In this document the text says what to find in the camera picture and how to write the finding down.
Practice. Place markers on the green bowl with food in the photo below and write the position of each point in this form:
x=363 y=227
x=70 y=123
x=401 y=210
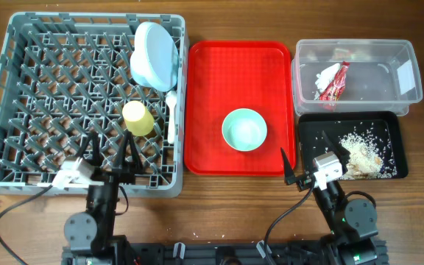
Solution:
x=244 y=129

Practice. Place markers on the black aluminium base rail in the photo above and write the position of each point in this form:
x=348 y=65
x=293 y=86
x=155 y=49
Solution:
x=215 y=254

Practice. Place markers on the red snack wrapper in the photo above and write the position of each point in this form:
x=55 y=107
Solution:
x=335 y=88

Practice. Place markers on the white plastic spoon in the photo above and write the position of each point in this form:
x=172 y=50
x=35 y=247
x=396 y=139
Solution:
x=171 y=101

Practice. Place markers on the white napkin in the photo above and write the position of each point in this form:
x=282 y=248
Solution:
x=324 y=78

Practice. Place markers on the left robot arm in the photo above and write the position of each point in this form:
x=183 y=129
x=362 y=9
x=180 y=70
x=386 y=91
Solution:
x=90 y=233

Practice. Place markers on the black plastic tray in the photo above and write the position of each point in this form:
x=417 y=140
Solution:
x=389 y=117

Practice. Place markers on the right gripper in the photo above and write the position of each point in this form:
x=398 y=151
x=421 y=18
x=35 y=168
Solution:
x=304 y=181

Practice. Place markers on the yellow plastic cup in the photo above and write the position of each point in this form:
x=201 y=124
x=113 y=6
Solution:
x=139 y=121

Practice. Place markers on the clear plastic bin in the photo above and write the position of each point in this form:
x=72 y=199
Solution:
x=383 y=75

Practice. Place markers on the spilled rice food waste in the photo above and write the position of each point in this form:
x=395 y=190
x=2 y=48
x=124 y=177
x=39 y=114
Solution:
x=372 y=151

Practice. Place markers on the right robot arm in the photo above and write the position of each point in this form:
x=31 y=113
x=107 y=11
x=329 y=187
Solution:
x=351 y=217

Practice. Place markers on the large light blue plate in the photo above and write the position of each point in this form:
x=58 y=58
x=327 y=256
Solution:
x=158 y=54

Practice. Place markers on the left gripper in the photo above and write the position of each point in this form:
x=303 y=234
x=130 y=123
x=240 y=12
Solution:
x=122 y=174

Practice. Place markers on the red plastic tray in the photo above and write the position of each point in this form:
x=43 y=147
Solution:
x=224 y=76

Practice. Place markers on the small light blue bowl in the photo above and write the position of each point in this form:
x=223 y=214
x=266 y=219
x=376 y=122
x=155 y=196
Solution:
x=136 y=70

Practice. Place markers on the grey dishwasher rack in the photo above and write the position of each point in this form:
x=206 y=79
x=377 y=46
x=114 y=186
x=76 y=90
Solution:
x=63 y=75

